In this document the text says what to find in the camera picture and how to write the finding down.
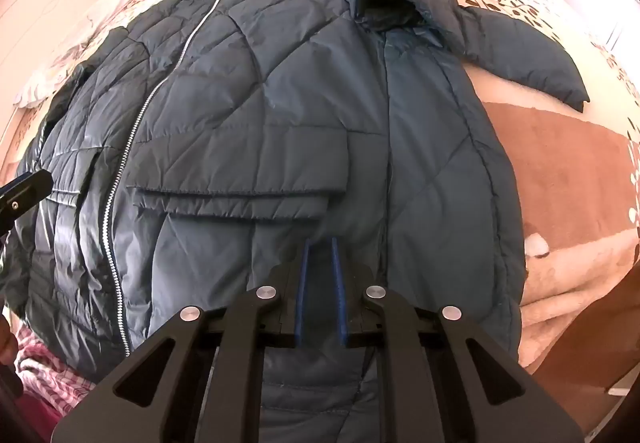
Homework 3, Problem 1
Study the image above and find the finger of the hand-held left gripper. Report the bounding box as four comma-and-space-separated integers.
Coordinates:
0, 170, 54, 237

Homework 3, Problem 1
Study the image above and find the beige leaf printed blanket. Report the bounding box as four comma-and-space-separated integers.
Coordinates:
0, 0, 640, 404

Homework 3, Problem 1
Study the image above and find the dark teal quilted hooded jacket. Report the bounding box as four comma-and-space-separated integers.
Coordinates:
0, 0, 591, 443

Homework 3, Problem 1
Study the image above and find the person's pink checked clothing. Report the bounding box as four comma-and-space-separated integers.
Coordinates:
14, 320, 103, 426

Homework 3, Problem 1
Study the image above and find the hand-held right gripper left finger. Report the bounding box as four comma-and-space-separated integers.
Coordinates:
51, 239, 315, 443

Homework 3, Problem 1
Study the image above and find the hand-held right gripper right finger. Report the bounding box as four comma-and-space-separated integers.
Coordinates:
327, 237, 586, 443

